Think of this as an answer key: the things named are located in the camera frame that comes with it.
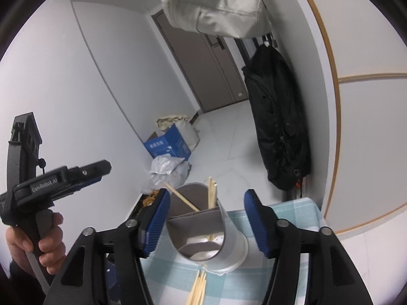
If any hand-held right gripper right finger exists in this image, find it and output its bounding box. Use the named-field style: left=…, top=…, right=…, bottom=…
left=243, top=189, right=366, bottom=305

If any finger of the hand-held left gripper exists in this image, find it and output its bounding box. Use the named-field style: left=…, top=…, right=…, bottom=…
left=65, top=160, right=112, bottom=194

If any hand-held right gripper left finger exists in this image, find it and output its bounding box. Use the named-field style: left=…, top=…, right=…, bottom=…
left=45, top=188, right=170, bottom=305

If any white utensil holder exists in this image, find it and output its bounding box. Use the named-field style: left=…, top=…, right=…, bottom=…
left=165, top=182, right=249, bottom=275

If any bundle of wooden chopsticks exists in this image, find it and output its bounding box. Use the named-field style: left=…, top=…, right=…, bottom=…
left=186, top=269, right=208, bottom=305

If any person's left forearm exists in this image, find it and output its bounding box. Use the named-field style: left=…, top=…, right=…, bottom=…
left=8, top=259, right=48, bottom=305

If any person's left hand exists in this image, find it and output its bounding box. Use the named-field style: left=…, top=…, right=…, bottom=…
left=6, top=212, right=66, bottom=275

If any teal chequered tablecloth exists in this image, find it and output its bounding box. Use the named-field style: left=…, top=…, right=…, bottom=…
left=140, top=197, right=328, bottom=305

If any grey plastic parcel bag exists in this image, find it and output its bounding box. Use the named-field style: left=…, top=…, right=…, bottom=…
left=141, top=163, right=192, bottom=194

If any white plastic parcel bag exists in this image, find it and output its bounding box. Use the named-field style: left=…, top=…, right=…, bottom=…
left=151, top=156, right=185, bottom=175

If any blue cardboard box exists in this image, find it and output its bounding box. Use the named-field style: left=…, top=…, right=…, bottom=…
left=144, top=124, right=192, bottom=161

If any beige tote bag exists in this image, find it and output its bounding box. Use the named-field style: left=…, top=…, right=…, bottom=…
left=156, top=114, right=191, bottom=134

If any white sack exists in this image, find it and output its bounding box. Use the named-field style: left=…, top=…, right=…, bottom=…
left=178, top=117, right=201, bottom=153

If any black backpack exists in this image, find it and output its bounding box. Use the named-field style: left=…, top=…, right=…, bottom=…
left=242, top=43, right=310, bottom=191

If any grey door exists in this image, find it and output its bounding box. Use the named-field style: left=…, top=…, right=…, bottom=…
left=153, top=9, right=249, bottom=113

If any white duffel bag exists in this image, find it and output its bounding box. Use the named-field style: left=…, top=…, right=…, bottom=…
left=161, top=0, right=272, bottom=37

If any grey strap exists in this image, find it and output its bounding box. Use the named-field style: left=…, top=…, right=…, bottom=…
left=27, top=251, right=51, bottom=293

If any black door handle lock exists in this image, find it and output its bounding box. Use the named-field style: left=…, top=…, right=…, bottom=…
left=208, top=36, right=226, bottom=50

